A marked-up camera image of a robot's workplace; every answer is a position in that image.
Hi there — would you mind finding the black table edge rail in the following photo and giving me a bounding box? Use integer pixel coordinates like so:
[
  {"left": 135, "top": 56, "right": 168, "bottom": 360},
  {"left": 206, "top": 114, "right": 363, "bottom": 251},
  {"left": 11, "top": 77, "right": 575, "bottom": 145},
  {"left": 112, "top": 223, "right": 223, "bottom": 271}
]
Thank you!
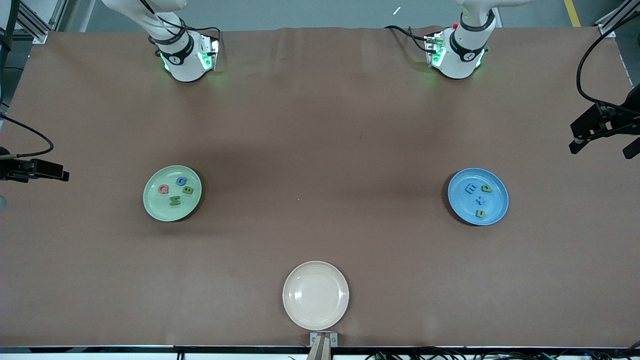
[{"left": 0, "top": 344, "right": 640, "bottom": 355}]

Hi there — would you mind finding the black left arm base cable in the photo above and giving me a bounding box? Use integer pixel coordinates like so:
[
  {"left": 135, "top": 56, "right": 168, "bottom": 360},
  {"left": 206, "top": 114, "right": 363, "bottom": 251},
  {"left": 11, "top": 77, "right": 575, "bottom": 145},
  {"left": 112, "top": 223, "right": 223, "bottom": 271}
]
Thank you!
[{"left": 384, "top": 24, "right": 432, "bottom": 55}]

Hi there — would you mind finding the beige plate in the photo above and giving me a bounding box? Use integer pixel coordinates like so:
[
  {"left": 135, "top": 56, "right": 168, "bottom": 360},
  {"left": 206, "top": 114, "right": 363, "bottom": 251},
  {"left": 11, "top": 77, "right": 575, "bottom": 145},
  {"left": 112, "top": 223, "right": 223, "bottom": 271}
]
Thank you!
[{"left": 282, "top": 260, "right": 350, "bottom": 331}]

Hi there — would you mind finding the brown table cover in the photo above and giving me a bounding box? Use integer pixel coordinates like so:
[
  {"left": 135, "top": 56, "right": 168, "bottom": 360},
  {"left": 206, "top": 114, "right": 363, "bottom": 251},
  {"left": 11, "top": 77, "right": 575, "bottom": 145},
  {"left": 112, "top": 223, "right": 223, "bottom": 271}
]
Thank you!
[{"left": 0, "top": 26, "right": 640, "bottom": 348}]

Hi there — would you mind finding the black arm base cable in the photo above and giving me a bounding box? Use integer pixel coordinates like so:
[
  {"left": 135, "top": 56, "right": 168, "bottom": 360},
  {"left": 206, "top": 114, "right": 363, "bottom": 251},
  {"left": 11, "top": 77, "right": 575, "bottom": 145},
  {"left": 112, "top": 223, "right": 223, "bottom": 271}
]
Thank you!
[
  {"left": 170, "top": 15, "right": 224, "bottom": 57},
  {"left": 384, "top": 24, "right": 432, "bottom": 55}
]

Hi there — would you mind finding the aluminium frame post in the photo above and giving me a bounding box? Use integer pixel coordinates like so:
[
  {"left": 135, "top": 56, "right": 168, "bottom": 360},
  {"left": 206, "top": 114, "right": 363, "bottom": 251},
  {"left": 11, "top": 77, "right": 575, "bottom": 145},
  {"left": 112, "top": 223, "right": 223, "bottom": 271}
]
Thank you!
[
  {"left": 595, "top": 0, "right": 640, "bottom": 39},
  {"left": 49, "top": 0, "right": 69, "bottom": 32},
  {"left": 0, "top": 0, "right": 49, "bottom": 45}
]

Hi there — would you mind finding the blue plate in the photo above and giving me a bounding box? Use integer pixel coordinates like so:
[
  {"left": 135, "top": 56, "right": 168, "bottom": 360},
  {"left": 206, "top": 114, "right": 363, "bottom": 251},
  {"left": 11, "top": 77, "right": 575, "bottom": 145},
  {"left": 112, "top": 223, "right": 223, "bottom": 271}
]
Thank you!
[{"left": 447, "top": 167, "right": 510, "bottom": 227}]

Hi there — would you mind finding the grey mount bracket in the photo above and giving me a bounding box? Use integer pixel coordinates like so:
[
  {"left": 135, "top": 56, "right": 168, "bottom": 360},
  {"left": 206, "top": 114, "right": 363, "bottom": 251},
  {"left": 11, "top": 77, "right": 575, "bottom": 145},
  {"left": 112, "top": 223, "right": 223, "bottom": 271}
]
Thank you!
[{"left": 309, "top": 332, "right": 339, "bottom": 348}]

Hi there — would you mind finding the green plate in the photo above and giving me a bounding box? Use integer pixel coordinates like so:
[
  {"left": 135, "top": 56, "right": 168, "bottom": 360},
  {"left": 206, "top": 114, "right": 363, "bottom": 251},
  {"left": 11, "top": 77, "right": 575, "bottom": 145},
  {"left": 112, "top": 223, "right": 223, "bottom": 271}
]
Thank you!
[{"left": 143, "top": 165, "right": 203, "bottom": 222}]

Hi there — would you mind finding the tan wooden strip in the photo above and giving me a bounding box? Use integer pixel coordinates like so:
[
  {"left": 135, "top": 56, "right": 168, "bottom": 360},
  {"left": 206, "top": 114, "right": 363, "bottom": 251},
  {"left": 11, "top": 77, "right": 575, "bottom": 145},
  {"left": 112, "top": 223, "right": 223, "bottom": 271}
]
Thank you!
[{"left": 306, "top": 336, "right": 333, "bottom": 360}]

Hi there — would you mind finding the tangled black cable bundle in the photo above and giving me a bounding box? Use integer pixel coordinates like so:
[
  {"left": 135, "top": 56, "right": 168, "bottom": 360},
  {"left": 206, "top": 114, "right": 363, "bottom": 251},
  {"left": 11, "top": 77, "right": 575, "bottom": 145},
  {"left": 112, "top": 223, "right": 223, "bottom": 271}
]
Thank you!
[{"left": 364, "top": 341, "right": 640, "bottom": 360}]

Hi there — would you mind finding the silver arm base connector box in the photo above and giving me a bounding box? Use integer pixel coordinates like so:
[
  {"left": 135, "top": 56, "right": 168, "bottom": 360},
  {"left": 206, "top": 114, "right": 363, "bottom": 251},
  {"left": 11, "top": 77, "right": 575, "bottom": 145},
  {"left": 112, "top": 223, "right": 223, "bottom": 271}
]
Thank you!
[
  {"left": 424, "top": 32, "right": 446, "bottom": 69},
  {"left": 197, "top": 37, "right": 221, "bottom": 71}
]

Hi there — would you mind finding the black right arm base cable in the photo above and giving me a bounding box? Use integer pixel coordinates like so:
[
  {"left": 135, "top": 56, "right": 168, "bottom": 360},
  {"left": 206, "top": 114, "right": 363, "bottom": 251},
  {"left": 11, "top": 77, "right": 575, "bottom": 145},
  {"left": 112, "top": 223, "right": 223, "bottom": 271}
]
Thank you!
[{"left": 170, "top": 15, "right": 224, "bottom": 57}]

